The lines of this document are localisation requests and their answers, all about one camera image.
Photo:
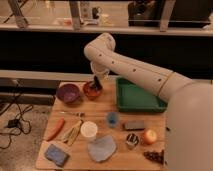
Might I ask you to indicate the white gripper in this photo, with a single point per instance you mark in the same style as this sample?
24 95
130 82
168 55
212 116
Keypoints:
98 70

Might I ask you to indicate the black dish brush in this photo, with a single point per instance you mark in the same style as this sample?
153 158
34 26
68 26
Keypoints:
95 84

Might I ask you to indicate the red bowl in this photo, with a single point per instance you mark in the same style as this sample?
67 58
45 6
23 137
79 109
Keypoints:
91 91

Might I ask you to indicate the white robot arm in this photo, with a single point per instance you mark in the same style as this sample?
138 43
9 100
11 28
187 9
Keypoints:
189 112

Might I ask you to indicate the purple bowl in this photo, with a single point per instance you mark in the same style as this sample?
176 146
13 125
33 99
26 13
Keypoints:
68 93

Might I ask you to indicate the green plastic tray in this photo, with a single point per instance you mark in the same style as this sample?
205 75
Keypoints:
131 98

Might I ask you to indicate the small metal utensil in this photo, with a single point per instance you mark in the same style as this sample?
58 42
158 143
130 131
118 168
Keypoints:
74 114

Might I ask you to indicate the blue cup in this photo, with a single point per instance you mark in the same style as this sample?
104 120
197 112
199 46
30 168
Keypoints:
112 119

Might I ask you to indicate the white cup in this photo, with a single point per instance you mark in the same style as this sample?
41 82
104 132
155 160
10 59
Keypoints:
89 130

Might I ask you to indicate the dark grey sponge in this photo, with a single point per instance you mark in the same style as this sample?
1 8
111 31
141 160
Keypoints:
134 125

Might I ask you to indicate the wooden board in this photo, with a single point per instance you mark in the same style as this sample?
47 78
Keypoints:
123 159

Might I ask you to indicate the small metal can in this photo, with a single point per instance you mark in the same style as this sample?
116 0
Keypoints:
132 140

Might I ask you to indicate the light blue cloth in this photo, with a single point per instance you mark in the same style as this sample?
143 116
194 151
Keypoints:
102 148

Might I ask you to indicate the orange carrot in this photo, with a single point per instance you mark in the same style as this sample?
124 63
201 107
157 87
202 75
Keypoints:
56 130

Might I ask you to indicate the red yellow apple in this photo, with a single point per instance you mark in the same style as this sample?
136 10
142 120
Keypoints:
149 137

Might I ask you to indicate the blue sponge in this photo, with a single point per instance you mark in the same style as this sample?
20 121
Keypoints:
56 155

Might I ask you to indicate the bunch of dark grapes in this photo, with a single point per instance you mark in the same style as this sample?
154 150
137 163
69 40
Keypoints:
155 156

